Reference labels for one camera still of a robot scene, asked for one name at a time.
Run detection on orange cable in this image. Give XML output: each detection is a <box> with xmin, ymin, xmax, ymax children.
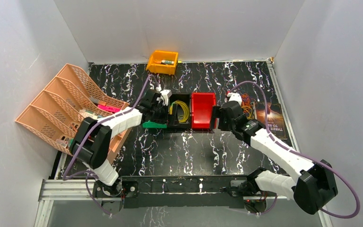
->
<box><xmin>241</xmin><ymin>93</ymin><xmax>257</xmax><ymax>120</ymax></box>

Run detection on black plastic bin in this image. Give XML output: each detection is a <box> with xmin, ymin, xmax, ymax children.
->
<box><xmin>166</xmin><ymin>93</ymin><xmax>191</xmax><ymax>130</ymax></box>

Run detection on red plastic bin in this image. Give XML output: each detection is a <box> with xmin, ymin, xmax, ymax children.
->
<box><xmin>191</xmin><ymin>93</ymin><xmax>216</xmax><ymax>129</ymax></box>

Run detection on green plastic bin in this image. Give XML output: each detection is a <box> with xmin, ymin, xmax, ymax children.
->
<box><xmin>142</xmin><ymin>121</ymin><xmax>167</xmax><ymax>129</ymax></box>

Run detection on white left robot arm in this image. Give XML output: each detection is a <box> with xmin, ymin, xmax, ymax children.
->
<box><xmin>69</xmin><ymin>89</ymin><xmax>172</xmax><ymax>197</ymax></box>

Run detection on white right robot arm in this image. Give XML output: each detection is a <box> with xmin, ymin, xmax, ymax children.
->
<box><xmin>210</xmin><ymin>101</ymin><xmax>338</xmax><ymax>214</ymax></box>

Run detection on dark book three days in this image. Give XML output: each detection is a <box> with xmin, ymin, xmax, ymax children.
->
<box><xmin>254</xmin><ymin>102</ymin><xmax>288</xmax><ymax>140</ymax></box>

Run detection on yellow plastic bin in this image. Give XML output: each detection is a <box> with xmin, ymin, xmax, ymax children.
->
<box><xmin>146</xmin><ymin>50</ymin><xmax>179</xmax><ymax>75</ymax></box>

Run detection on green battery in bin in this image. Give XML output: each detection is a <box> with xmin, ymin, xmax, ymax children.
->
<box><xmin>160</xmin><ymin>60</ymin><xmax>174</xmax><ymax>65</ymax></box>

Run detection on white box in organizer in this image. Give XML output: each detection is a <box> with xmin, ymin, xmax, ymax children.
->
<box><xmin>79</xmin><ymin>109</ymin><xmax>103</xmax><ymax>120</ymax></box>

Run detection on pink plastic file organizer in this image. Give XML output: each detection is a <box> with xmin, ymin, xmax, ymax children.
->
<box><xmin>15</xmin><ymin>64</ymin><xmax>129</xmax><ymax>155</ymax></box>

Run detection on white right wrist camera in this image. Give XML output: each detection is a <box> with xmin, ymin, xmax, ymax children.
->
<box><xmin>226</xmin><ymin>92</ymin><xmax>242</xmax><ymax>105</ymax></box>

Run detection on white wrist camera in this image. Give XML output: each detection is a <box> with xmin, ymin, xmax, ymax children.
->
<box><xmin>226</xmin><ymin>92</ymin><xmax>242</xmax><ymax>105</ymax></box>
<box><xmin>157</xmin><ymin>89</ymin><xmax>172</xmax><ymax>106</ymax></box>

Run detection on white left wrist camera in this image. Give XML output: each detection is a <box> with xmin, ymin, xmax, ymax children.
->
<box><xmin>157</xmin><ymin>89</ymin><xmax>172</xmax><ymax>106</ymax></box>

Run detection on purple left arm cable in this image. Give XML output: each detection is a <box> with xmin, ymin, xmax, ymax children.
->
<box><xmin>62</xmin><ymin>73</ymin><xmax>160</xmax><ymax>217</ymax></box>

